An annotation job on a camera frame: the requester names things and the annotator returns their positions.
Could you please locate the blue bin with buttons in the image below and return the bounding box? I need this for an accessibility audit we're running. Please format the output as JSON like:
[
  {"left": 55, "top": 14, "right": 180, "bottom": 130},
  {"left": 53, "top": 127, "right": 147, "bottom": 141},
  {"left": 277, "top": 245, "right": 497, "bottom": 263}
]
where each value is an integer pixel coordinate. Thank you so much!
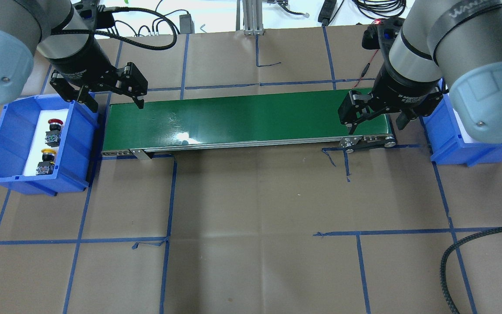
[{"left": 0, "top": 95, "right": 99, "bottom": 196}]

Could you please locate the black power adapter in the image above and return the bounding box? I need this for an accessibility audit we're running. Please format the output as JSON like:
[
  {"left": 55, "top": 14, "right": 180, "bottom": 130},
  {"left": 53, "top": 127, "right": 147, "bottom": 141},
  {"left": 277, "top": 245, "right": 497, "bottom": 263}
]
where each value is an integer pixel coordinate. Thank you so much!
[{"left": 179, "top": 13, "right": 195, "bottom": 34}]

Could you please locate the white foam pad left bin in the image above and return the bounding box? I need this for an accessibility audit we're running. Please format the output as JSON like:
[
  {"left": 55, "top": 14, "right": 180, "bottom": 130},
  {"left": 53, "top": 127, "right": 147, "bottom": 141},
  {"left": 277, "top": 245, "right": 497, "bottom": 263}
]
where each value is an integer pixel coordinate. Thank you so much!
[{"left": 22, "top": 109, "right": 68, "bottom": 176}]

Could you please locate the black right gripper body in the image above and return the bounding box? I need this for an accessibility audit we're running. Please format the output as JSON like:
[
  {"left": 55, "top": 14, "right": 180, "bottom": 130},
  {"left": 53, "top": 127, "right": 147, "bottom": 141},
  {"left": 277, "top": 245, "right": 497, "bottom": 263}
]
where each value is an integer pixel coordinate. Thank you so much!
[{"left": 371, "top": 65, "right": 444, "bottom": 116}]

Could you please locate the black braided cable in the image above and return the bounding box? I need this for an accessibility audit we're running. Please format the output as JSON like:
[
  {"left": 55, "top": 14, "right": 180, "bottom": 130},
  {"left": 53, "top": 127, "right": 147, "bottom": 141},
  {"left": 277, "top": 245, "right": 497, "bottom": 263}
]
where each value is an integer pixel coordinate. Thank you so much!
[{"left": 440, "top": 222, "right": 502, "bottom": 314}]

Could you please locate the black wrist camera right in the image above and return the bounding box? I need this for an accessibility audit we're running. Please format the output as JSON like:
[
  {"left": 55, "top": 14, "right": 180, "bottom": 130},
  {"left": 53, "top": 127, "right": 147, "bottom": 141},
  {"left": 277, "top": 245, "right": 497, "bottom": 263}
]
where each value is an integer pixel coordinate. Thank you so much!
[{"left": 361, "top": 17, "right": 406, "bottom": 50}]

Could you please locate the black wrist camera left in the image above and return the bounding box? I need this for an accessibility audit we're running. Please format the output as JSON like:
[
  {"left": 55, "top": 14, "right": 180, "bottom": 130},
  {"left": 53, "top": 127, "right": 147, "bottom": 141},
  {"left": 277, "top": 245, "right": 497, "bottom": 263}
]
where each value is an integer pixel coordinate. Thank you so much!
[{"left": 72, "top": 0, "right": 115, "bottom": 30}]

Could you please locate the green conveyor belt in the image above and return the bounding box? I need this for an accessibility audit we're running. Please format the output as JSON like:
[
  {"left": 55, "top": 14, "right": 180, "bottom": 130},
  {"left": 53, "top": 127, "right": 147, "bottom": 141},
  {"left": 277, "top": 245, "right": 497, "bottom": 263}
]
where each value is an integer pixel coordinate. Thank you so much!
[{"left": 102, "top": 90, "right": 397, "bottom": 159}]

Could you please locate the aluminium frame post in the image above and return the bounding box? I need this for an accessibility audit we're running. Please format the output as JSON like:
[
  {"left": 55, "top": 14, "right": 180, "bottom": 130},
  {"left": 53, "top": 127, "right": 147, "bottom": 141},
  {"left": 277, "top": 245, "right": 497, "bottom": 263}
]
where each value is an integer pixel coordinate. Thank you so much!
[{"left": 242, "top": 0, "right": 264, "bottom": 36}]

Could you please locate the blue empty bin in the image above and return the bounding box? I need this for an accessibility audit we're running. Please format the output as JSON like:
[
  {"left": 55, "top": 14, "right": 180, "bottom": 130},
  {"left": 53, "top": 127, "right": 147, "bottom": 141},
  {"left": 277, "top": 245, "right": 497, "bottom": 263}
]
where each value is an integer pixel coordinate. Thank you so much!
[{"left": 422, "top": 95, "right": 502, "bottom": 167}]

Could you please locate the red push button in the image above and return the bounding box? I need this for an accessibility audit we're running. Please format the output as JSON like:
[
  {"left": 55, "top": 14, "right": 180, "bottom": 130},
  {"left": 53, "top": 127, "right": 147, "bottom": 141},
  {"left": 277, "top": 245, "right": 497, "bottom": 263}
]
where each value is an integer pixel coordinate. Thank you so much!
[{"left": 44, "top": 119, "right": 64, "bottom": 147}]

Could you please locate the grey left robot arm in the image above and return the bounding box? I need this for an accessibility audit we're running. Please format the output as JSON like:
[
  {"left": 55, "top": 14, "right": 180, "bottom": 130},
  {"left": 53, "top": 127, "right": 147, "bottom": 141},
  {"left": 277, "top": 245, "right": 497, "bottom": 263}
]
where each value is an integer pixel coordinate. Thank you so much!
[{"left": 0, "top": 0, "right": 148, "bottom": 113}]

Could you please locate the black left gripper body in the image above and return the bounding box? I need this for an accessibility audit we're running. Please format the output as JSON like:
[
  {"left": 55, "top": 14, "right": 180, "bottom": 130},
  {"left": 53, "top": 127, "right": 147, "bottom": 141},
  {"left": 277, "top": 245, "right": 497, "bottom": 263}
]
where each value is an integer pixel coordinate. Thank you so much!
[{"left": 50, "top": 41, "right": 116, "bottom": 92}]

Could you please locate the yellow push button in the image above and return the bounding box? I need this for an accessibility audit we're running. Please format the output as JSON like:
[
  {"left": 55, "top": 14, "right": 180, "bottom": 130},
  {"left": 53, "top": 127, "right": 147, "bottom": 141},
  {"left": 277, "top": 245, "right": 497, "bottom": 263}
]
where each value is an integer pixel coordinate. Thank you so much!
[{"left": 35, "top": 148, "right": 57, "bottom": 175}]

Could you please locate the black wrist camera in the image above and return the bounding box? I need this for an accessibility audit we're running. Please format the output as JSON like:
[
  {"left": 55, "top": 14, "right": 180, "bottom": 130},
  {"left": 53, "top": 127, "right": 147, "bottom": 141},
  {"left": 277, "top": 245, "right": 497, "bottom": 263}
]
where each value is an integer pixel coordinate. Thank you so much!
[
  {"left": 361, "top": 17, "right": 406, "bottom": 50},
  {"left": 72, "top": 0, "right": 115, "bottom": 30}
]

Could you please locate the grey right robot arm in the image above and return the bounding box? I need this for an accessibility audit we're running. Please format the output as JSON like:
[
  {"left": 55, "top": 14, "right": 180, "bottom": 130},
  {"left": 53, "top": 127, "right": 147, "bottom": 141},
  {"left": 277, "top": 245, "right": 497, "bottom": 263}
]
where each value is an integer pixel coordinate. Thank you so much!
[{"left": 338, "top": 0, "right": 502, "bottom": 143}]

